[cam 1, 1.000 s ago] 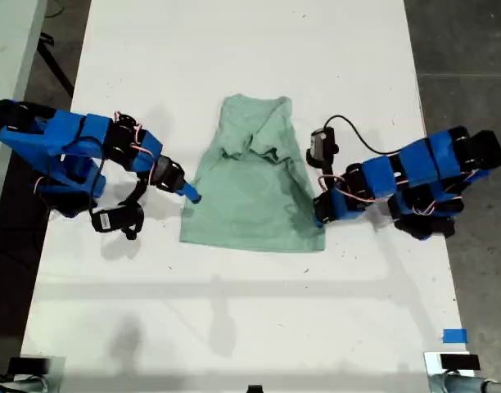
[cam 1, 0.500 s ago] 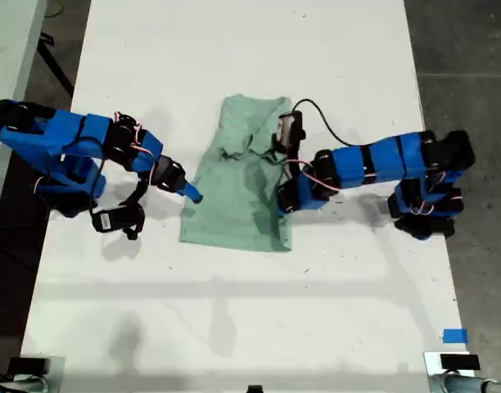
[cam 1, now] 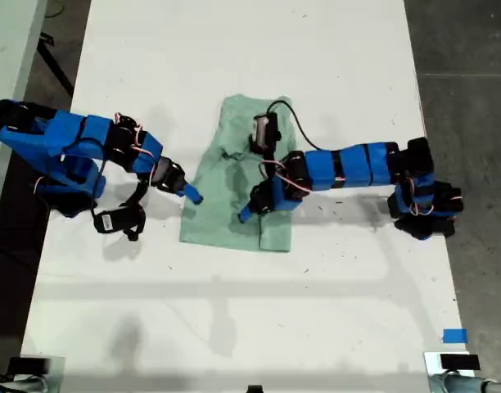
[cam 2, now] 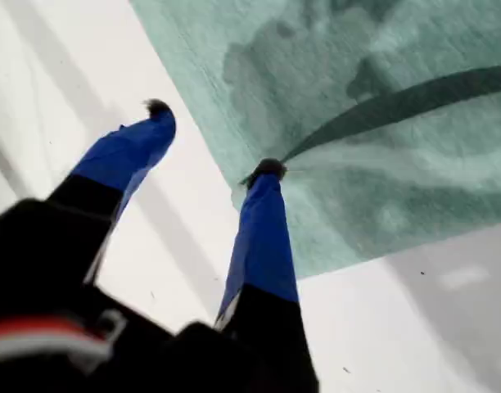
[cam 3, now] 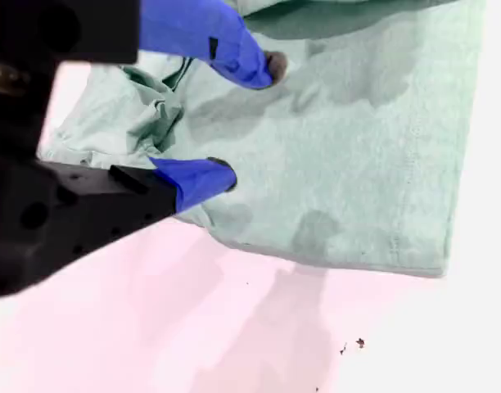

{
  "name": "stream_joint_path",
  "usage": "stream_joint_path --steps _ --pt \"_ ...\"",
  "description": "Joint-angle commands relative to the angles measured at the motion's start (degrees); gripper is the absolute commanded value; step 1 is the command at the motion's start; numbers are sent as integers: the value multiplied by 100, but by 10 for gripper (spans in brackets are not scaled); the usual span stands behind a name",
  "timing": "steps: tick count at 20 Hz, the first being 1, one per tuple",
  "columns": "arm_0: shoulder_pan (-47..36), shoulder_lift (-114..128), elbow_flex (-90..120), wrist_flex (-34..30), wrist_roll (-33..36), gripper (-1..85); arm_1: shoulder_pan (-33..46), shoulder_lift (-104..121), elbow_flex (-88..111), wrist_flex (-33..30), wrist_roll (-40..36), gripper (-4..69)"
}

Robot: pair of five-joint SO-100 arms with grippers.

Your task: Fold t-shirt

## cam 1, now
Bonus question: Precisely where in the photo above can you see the small black box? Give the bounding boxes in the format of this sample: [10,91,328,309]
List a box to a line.
[7,357,51,374]
[440,354,481,371]

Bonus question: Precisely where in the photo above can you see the pale green t-shirt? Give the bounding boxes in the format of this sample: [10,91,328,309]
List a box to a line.
[178,93,297,253]

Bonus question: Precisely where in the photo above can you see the pale side table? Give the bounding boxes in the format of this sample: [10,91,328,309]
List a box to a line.
[0,0,50,230]

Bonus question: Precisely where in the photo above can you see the thin green cable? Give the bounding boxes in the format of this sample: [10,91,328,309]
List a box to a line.
[44,0,67,20]

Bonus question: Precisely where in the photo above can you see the black camera box white label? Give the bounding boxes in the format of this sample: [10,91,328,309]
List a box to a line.
[93,204,147,242]

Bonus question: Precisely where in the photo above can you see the black stand leg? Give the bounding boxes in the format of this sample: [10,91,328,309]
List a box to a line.
[36,34,75,98]

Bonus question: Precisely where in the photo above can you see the blue tape strip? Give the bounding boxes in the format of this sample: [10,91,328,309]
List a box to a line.
[442,327,468,344]

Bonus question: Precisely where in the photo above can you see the black camera stalk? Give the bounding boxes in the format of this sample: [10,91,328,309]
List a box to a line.
[119,179,150,210]
[261,149,277,181]

